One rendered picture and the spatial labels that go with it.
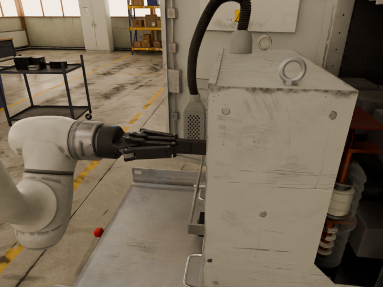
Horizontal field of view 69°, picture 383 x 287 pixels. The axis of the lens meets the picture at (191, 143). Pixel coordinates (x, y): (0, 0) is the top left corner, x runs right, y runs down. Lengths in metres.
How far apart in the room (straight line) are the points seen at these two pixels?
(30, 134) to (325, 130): 0.58
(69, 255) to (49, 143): 1.60
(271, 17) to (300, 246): 0.75
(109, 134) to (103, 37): 11.36
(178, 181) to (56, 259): 1.27
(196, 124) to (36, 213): 0.54
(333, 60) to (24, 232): 0.97
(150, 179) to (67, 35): 12.55
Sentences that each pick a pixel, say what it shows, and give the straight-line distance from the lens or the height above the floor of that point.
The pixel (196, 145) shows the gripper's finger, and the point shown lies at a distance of 0.60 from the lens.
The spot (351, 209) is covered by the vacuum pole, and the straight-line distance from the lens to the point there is 0.66.
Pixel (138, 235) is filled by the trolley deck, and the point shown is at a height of 0.85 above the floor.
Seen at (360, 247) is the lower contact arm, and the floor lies 1.05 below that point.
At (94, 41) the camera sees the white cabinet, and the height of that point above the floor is 0.41.
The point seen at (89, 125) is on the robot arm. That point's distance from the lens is 0.65.
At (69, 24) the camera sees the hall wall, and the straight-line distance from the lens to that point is 13.44.
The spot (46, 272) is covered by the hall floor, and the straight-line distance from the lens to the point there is 2.16.
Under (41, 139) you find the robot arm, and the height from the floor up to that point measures 1.25.
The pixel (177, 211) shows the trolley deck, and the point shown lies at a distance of 1.04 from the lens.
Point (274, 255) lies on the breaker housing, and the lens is 0.63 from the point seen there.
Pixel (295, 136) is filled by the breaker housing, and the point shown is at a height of 1.31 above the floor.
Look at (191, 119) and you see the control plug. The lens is 0.93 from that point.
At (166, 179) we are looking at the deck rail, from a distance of 1.17.
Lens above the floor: 1.50
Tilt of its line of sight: 25 degrees down
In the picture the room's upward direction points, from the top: straight up
